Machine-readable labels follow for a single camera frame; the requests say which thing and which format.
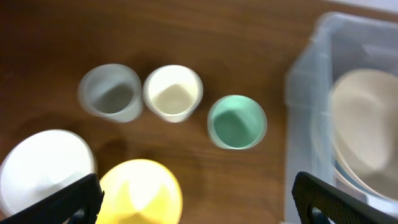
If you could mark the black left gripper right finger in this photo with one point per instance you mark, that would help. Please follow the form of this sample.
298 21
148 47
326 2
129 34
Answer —
319 202

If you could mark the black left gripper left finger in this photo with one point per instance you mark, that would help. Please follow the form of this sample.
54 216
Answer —
80 202

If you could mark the blue bowl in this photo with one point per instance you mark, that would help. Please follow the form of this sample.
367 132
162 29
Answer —
342 176

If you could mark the white small bowl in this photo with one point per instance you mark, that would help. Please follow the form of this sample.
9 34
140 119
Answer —
41 165

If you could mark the yellow small bowl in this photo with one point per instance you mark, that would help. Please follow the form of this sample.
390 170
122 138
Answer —
140 191

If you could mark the beige large bowl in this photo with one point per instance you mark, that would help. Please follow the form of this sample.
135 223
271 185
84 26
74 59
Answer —
364 120

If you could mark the mint green cup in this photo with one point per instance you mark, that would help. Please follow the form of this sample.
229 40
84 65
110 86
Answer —
236 122

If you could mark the grey cup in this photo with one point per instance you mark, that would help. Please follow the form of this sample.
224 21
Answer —
112 91

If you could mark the cream cup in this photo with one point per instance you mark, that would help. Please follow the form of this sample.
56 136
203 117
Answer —
173 92

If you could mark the white label in container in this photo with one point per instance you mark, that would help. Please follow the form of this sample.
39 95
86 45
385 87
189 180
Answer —
350 191

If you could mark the clear plastic storage container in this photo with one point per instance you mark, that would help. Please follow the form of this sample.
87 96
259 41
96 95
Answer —
339 43

